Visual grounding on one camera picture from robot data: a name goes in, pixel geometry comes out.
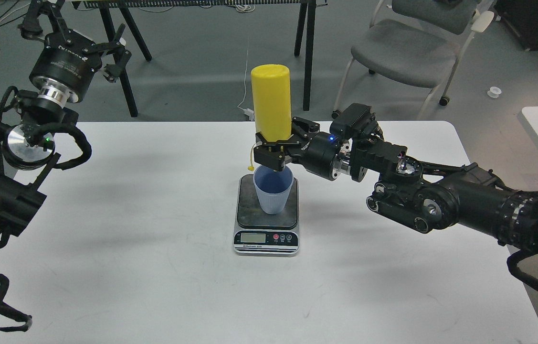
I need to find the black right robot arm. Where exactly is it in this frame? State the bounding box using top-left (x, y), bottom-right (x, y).
top-left (253, 113), bottom-right (538, 292)

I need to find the grey office chair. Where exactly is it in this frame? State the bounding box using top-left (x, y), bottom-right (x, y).
top-left (332, 0), bottom-right (495, 118)

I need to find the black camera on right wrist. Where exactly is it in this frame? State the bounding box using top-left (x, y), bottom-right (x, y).
top-left (329, 103), bottom-right (384, 140)

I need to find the white cable with plug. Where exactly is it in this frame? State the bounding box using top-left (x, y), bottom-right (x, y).
top-left (238, 38), bottom-right (257, 121)

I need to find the yellow squeeze bottle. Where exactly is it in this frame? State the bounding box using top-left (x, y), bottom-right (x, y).
top-left (251, 64), bottom-right (292, 142)

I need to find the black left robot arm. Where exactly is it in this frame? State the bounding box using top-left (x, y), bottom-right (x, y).
top-left (0, 0), bottom-right (131, 332)

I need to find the digital kitchen scale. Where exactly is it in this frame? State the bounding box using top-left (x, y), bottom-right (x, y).
top-left (232, 174), bottom-right (301, 257)

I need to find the small white spool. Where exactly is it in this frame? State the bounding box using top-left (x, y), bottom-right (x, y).
top-left (487, 86), bottom-right (502, 99)

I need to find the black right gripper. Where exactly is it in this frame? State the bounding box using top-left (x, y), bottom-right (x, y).
top-left (253, 116), bottom-right (344, 181)

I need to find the blue plastic cup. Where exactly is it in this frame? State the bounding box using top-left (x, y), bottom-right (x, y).
top-left (252, 165), bottom-right (294, 214)

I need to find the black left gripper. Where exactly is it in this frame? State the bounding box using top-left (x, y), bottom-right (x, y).
top-left (18, 0), bottom-right (133, 103)

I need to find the black trestle table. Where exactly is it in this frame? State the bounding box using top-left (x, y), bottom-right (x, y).
top-left (74, 0), bottom-right (317, 120)

